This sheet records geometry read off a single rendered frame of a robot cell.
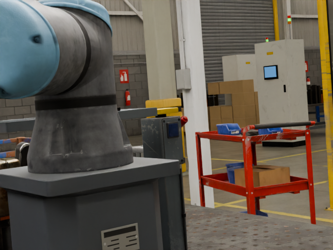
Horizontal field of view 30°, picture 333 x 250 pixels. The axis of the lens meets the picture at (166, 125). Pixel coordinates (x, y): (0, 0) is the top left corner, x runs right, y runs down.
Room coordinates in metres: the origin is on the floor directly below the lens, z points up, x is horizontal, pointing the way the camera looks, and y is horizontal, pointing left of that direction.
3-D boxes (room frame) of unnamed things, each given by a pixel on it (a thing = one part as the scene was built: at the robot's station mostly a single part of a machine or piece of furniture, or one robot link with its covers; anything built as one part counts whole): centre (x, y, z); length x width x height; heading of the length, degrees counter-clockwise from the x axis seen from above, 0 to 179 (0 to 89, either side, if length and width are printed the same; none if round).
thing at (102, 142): (0.89, 0.13, 1.15); 0.15 x 0.15 x 0.10
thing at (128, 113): (1.25, 0.19, 1.16); 0.37 x 0.14 x 0.02; 135
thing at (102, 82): (0.89, 0.13, 1.27); 0.13 x 0.12 x 0.14; 162
